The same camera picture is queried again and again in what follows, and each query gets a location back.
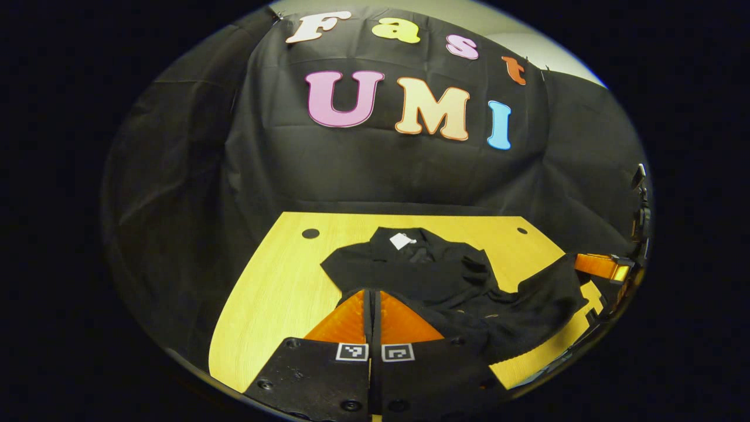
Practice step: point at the black jacket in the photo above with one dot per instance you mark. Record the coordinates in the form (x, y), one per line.
(439, 275)

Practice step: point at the black backdrop cloth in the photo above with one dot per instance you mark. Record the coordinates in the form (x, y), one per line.
(381, 170)

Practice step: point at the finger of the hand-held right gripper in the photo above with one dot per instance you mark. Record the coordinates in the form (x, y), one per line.
(597, 265)

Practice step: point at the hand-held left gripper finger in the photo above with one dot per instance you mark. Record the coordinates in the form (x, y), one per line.
(376, 322)
(367, 322)

